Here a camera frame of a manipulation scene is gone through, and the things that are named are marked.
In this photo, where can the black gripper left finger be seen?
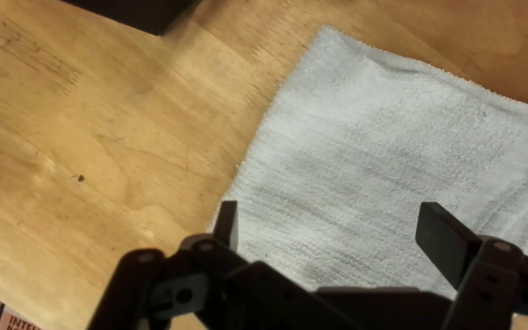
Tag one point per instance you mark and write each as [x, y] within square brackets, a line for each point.
[129, 286]

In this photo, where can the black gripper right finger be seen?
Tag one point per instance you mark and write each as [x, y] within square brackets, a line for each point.
[485, 281]

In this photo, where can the white terry towel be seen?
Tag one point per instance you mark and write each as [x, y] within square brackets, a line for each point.
[386, 158]

